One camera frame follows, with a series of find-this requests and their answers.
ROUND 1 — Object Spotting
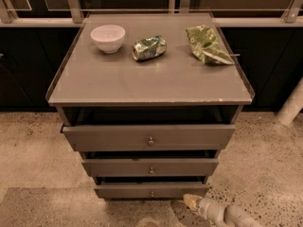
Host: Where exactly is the grey drawer cabinet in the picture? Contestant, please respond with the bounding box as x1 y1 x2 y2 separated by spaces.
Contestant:
45 12 256 187

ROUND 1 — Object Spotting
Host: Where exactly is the grey bottom drawer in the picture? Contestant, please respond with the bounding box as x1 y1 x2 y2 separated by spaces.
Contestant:
95 176 209 199

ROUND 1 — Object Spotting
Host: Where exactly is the grey middle drawer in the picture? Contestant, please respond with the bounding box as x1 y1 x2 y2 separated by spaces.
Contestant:
82 158 219 177

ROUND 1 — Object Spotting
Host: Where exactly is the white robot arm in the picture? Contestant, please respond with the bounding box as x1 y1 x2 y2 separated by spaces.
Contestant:
183 194 263 227

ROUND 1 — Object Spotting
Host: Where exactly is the white cylindrical post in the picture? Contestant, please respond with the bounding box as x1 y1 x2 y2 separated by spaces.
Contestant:
276 78 303 126

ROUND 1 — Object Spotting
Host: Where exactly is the white ceramic bowl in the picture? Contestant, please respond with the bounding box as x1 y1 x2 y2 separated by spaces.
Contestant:
90 25 126 54

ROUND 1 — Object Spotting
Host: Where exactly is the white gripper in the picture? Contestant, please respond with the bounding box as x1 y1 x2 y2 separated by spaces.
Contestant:
183 194 228 227

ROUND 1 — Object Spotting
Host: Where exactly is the crumpled green chip bag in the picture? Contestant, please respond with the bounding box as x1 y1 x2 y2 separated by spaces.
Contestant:
186 25 234 65

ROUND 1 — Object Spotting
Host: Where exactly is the crushed green soda can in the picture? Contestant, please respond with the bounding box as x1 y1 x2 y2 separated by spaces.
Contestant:
133 35 167 61

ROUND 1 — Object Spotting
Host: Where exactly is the grey drawer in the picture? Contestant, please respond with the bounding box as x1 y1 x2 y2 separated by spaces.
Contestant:
95 176 209 199
62 124 235 151
82 158 219 177

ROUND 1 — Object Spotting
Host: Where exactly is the grey top drawer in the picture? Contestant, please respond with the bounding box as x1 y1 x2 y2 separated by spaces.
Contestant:
62 124 235 151

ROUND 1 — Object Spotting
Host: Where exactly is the metal window frame rail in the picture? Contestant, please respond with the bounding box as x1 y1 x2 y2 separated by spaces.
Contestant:
0 0 303 27

